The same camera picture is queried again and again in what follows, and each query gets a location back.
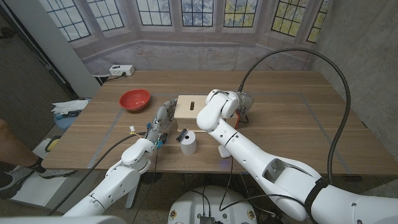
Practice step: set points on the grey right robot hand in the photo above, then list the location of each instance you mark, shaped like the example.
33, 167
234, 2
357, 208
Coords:
245, 101

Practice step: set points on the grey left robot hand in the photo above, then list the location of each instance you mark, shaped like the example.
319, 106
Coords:
161, 123

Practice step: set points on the wooden slotted drawer base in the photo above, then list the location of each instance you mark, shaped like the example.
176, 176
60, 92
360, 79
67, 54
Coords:
186, 115

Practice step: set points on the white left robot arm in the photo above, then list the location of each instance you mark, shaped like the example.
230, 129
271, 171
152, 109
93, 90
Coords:
124, 180

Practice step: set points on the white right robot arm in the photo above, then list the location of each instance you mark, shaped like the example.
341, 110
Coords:
248, 155

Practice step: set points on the small black clip device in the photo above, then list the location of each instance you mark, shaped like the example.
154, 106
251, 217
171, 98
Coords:
181, 135

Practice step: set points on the white cylinder roll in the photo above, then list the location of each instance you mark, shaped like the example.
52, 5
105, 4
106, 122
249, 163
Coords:
188, 146

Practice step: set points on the red bowl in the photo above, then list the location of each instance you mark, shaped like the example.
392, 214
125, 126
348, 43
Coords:
134, 99

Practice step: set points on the white earbuds case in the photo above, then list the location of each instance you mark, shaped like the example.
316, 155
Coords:
223, 152

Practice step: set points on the white power strip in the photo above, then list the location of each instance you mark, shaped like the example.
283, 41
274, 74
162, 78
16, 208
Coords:
121, 70

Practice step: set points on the printed window backdrop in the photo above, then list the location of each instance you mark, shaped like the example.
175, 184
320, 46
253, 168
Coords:
186, 56

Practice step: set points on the grey table leg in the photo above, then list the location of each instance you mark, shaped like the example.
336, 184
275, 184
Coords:
131, 199

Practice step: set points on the stack of white papers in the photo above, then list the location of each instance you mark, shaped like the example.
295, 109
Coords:
70, 105

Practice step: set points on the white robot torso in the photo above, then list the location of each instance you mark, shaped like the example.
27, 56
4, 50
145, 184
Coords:
211, 202

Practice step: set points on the blue round stool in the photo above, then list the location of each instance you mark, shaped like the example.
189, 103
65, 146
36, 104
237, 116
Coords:
65, 123

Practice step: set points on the yellow black floor object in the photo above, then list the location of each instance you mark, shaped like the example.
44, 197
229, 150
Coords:
53, 144

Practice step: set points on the grey black sneaker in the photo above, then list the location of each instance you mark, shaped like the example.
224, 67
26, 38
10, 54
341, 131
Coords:
12, 183
56, 172

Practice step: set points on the white floor mat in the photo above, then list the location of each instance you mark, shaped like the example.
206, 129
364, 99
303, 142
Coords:
34, 186

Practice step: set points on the person's bare leg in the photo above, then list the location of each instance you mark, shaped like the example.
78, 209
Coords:
12, 146

